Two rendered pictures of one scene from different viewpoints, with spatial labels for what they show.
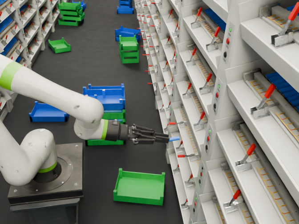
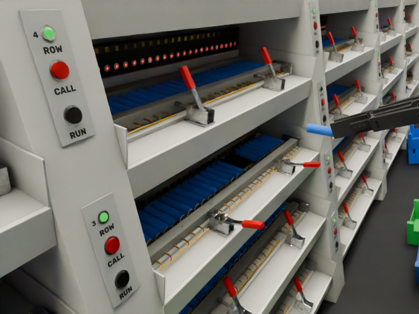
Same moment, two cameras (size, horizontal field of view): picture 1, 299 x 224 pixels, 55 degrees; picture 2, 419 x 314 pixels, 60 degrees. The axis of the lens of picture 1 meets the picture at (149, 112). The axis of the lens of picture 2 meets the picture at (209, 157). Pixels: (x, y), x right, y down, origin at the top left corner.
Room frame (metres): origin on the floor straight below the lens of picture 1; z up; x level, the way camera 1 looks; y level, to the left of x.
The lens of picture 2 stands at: (1.68, 0.20, 0.76)
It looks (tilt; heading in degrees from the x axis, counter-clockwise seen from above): 16 degrees down; 225
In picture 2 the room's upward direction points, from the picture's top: 11 degrees counter-clockwise
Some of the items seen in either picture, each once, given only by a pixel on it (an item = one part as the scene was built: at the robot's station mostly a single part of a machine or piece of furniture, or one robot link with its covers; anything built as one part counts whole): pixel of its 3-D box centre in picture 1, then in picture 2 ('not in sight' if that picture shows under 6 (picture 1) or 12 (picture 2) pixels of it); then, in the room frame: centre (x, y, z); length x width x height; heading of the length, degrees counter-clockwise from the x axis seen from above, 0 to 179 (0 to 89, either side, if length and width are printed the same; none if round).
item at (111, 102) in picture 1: (103, 98); not in sight; (1.74, 0.33, 0.36); 0.30 x 0.20 x 0.08; 97
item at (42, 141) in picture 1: (39, 151); not in sight; (1.00, 0.51, 0.50); 0.16 x 0.13 x 0.19; 169
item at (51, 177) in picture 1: (33, 169); not in sight; (1.00, 0.56, 0.38); 0.26 x 0.15 x 0.06; 105
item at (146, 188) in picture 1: (139, 186); not in sight; (1.22, 0.04, 0.04); 0.30 x 0.20 x 0.08; 86
